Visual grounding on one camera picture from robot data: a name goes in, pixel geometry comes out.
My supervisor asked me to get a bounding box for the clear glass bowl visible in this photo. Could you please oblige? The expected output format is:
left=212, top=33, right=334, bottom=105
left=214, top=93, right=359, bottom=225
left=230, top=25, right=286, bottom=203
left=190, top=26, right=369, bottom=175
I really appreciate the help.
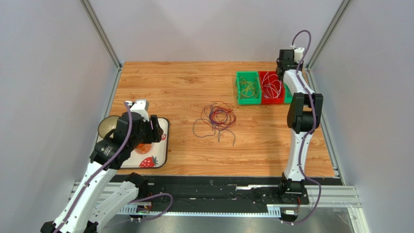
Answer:
left=98, top=116, right=120, bottom=138

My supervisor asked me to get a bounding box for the aluminium frame post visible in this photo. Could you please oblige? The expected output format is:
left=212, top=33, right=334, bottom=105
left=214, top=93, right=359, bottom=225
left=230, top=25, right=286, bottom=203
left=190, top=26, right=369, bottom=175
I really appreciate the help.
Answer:
left=80, top=0, right=122, bottom=70
left=307, top=0, right=353, bottom=69

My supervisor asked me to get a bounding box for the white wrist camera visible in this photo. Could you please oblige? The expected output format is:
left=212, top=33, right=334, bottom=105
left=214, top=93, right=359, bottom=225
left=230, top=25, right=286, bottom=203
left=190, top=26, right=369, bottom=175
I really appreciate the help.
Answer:
left=125, top=99, right=150, bottom=122
left=290, top=44, right=306, bottom=64

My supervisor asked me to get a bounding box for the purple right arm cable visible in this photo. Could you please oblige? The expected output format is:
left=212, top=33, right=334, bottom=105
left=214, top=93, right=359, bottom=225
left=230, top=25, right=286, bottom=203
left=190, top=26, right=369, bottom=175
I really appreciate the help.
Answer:
left=281, top=30, right=323, bottom=225

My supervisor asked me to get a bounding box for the orange transparent cup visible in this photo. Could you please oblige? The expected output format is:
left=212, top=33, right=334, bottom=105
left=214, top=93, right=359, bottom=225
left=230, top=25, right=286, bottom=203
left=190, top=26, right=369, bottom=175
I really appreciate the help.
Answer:
left=134, top=144, right=152, bottom=154

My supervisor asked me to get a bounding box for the green storage bin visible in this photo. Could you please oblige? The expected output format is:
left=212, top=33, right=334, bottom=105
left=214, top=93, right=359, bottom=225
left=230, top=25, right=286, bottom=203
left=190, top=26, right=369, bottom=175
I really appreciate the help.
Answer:
left=284, top=84, right=293, bottom=104
left=236, top=71, right=262, bottom=105

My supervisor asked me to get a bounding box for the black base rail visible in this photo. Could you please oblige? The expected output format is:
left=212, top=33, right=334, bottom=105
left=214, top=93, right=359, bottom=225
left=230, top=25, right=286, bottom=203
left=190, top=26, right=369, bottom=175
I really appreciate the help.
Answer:
left=138, top=176, right=319, bottom=214

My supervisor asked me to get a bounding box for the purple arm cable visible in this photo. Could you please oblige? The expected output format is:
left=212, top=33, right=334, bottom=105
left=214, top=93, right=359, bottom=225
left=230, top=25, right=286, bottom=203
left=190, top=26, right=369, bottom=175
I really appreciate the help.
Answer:
left=52, top=100, right=173, bottom=233
left=281, top=30, right=323, bottom=225

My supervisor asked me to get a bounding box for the yellow cable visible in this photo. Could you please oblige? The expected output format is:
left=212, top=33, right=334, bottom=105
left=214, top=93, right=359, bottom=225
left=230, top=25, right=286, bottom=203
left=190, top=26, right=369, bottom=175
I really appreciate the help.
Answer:
left=240, top=79, right=259, bottom=99

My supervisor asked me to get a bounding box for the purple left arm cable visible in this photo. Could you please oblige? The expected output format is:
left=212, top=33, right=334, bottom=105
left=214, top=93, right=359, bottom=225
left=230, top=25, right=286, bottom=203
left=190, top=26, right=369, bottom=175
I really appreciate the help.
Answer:
left=52, top=100, right=173, bottom=233

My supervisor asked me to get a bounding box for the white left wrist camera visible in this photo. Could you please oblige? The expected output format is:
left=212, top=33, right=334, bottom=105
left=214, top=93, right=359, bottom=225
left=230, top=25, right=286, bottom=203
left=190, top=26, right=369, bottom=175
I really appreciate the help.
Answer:
left=125, top=99, right=150, bottom=122

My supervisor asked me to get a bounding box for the aluminium frame post left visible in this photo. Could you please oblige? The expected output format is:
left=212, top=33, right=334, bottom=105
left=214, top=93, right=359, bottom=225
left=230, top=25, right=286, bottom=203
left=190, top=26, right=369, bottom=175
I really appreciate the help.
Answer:
left=80, top=0, right=122, bottom=70

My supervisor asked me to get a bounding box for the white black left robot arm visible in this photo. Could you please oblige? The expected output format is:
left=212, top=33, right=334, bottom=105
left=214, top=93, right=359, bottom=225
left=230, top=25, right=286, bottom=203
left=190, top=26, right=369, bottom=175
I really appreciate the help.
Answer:
left=40, top=111, right=164, bottom=233

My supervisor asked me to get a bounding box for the white cable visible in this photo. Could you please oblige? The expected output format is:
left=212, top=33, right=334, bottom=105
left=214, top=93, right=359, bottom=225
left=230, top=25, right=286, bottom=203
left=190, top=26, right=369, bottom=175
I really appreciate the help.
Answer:
left=262, top=71, right=285, bottom=98
left=261, top=72, right=282, bottom=99

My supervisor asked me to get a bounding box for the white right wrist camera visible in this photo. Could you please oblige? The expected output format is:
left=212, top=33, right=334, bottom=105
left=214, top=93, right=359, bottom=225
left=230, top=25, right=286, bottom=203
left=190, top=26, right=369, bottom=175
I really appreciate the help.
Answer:
left=290, top=44, right=306, bottom=64

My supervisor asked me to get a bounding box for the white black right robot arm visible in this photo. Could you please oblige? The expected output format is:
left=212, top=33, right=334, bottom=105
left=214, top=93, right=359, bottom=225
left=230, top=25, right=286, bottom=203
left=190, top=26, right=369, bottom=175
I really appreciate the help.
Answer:
left=276, top=48, right=324, bottom=203

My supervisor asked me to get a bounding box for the aluminium frame post right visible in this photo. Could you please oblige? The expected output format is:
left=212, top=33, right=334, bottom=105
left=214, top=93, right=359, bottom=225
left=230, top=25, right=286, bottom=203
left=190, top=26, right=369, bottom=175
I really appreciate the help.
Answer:
left=307, top=0, right=353, bottom=69

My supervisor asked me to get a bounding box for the green storage bin right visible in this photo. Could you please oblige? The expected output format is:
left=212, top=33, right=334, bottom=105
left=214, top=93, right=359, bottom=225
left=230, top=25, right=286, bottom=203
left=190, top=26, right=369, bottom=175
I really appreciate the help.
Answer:
left=284, top=84, right=293, bottom=104

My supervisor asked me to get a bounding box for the white strawberry print tray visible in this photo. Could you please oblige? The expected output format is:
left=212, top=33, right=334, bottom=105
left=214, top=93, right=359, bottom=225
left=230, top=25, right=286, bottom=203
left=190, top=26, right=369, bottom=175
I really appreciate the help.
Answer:
left=93, top=116, right=171, bottom=169

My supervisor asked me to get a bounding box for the green storage bin left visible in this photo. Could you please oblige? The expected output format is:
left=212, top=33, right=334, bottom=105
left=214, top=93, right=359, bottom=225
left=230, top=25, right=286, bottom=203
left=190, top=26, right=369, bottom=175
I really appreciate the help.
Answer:
left=236, top=71, right=262, bottom=105

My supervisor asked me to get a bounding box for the red storage bin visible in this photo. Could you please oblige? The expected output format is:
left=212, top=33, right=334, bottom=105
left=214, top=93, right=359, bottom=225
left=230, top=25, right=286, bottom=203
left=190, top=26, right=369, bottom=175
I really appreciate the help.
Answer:
left=258, top=71, right=285, bottom=105

